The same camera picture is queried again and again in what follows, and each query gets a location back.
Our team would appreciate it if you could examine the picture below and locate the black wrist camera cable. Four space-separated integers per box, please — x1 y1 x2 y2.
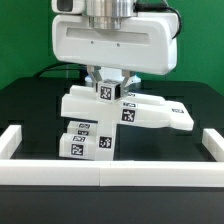
134 1 184 41

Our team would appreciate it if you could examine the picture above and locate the white fence wall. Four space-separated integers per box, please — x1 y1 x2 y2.
0 125 22 160
202 128 224 162
0 160 224 187

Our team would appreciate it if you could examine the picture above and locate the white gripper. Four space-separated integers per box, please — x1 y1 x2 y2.
51 0 178 94

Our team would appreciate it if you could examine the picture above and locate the white front fence wall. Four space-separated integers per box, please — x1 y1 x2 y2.
0 160 224 187

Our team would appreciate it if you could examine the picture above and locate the white left fence wall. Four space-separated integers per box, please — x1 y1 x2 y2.
0 125 22 160

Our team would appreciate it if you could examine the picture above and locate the black hose cable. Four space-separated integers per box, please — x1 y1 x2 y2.
32 63 88 79

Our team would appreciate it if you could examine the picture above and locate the white chair seat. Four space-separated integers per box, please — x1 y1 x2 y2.
95 121 117 161

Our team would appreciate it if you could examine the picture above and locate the white chair back frame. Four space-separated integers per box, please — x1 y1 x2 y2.
61 85 194 131

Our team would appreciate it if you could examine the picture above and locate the white right fence wall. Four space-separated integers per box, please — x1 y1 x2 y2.
202 128 224 162

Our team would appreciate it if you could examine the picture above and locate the small tagged cube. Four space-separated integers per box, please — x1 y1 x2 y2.
97 79 121 103

